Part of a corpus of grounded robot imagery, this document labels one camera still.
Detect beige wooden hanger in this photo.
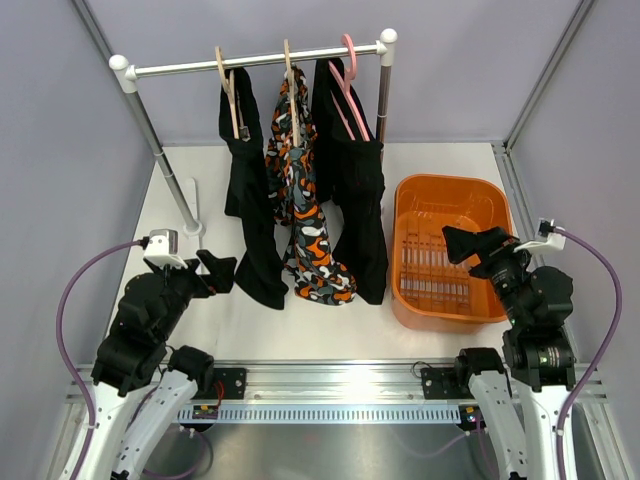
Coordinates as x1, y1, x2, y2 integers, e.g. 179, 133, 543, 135
284, 39, 301, 148
215, 46, 251, 143

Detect purple cable lower right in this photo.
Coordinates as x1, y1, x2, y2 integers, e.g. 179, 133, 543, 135
389, 414, 489, 460

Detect orange plastic laundry basket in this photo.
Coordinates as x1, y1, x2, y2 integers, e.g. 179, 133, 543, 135
390, 173, 515, 335

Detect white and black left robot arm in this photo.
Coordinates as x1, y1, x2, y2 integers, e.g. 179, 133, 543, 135
60, 250, 237, 479

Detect white slotted cable duct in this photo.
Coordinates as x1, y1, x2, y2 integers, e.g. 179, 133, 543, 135
176, 404, 462, 424

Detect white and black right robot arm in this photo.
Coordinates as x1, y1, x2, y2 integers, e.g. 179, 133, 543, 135
442, 226, 577, 479

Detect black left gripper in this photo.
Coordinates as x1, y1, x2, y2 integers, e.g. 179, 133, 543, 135
151, 249, 236, 342

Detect purple camera cable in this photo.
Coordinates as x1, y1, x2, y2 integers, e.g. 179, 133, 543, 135
55, 239, 151, 480
555, 227, 624, 480

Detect purple cable lower left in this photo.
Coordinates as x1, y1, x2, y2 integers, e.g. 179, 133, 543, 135
142, 424, 215, 480

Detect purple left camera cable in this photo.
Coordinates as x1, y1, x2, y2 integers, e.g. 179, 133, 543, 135
55, 239, 151, 480

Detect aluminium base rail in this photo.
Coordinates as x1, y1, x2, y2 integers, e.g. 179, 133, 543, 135
64, 362, 609, 406

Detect black shorts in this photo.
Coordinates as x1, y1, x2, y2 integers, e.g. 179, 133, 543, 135
311, 58, 388, 305
218, 68, 288, 310

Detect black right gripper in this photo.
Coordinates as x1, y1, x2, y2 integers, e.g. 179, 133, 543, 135
443, 225, 539, 327

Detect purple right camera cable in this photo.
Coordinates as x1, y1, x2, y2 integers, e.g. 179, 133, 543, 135
555, 227, 624, 480

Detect pink plastic hanger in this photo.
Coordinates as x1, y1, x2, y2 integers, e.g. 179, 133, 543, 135
329, 33, 371, 142

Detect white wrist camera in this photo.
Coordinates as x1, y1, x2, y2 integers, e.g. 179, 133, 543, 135
143, 229, 188, 269
514, 218, 566, 255

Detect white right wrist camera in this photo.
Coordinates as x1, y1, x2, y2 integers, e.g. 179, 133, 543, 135
514, 218, 566, 255

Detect orange camouflage shorts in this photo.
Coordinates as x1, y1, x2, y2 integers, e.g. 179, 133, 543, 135
265, 65, 356, 306

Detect white and steel clothes rack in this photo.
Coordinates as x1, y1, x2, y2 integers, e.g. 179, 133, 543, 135
108, 28, 398, 250

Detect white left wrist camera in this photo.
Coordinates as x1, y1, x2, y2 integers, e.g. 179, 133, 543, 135
143, 229, 188, 269

